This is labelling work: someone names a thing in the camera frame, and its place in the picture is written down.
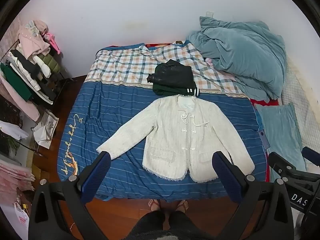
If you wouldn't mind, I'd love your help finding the white plastic bag red print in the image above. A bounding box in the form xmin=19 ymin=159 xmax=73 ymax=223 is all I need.
xmin=14 ymin=201 xmax=30 ymax=240

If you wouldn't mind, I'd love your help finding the teal duvet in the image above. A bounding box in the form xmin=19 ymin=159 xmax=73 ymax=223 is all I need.
xmin=186 ymin=16 xmax=287 ymax=103

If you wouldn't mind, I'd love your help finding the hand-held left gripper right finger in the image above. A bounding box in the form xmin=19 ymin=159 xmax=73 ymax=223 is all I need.
xmin=212 ymin=151 xmax=294 ymax=240

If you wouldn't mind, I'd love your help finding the teal pillow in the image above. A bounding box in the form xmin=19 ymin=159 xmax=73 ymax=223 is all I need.
xmin=254 ymin=102 xmax=307 ymax=183

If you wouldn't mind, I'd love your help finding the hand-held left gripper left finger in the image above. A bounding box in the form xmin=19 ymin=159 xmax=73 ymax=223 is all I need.
xmin=29 ymin=151 xmax=112 ymax=240

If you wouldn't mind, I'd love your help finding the person's leg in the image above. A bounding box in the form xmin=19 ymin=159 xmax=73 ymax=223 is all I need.
xmin=136 ymin=210 xmax=167 ymax=240
xmin=170 ymin=210 xmax=199 ymax=240

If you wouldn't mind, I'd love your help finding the person's left leg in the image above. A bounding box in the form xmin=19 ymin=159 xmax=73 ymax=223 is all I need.
xmin=136 ymin=210 xmax=167 ymax=240

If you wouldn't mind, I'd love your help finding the pink clothes hanger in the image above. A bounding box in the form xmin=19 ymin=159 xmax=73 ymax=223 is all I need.
xmin=45 ymin=31 xmax=62 ymax=55

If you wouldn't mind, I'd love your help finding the stack of pink folded cloth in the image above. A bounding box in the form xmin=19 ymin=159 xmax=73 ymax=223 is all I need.
xmin=0 ymin=159 xmax=35 ymax=195

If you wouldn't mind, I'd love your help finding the green garment with striped cuffs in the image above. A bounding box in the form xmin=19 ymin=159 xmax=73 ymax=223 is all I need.
xmin=152 ymin=84 xmax=200 ymax=97

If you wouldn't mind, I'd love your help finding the plaid blanket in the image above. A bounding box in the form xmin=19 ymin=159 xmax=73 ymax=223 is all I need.
xmin=84 ymin=41 xmax=250 ymax=98

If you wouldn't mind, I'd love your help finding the white tweed jacket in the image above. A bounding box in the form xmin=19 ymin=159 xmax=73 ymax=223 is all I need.
xmin=96 ymin=94 xmax=255 ymax=183

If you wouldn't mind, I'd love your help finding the person's left foot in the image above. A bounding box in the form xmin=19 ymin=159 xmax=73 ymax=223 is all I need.
xmin=147 ymin=199 xmax=161 ymax=213

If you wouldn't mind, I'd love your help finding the person's foot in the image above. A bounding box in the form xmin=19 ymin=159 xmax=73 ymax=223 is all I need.
xmin=176 ymin=199 xmax=189 ymax=213
xmin=147 ymin=199 xmax=161 ymax=213

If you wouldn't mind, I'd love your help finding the person's right foot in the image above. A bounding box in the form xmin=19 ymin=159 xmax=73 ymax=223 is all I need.
xmin=176 ymin=199 xmax=189 ymax=213

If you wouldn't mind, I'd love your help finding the white cloth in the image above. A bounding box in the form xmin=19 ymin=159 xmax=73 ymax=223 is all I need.
xmin=0 ymin=120 xmax=29 ymax=140

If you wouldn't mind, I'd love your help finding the black clothes rack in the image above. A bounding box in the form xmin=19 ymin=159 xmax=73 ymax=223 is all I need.
xmin=0 ymin=37 xmax=75 ymax=107

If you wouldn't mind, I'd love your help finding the person's right leg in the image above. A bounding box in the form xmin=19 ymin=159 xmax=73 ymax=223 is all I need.
xmin=170 ymin=210 xmax=199 ymax=240

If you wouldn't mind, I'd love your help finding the white embroidered bag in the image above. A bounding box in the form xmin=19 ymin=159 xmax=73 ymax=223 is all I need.
xmin=32 ymin=110 xmax=60 ymax=148

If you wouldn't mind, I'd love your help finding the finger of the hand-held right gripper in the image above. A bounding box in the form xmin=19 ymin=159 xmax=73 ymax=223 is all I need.
xmin=269 ymin=152 xmax=300 ymax=180
xmin=302 ymin=147 xmax=320 ymax=161

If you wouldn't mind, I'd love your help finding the row of hanging clothes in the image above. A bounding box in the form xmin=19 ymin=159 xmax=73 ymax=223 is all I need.
xmin=0 ymin=20 xmax=63 ymax=105

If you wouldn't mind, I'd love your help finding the black leather jacket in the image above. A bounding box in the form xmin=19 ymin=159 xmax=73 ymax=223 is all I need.
xmin=147 ymin=59 xmax=196 ymax=90

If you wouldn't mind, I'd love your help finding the white quilted mattress pad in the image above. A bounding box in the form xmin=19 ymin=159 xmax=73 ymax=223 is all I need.
xmin=281 ymin=62 xmax=320 ymax=153

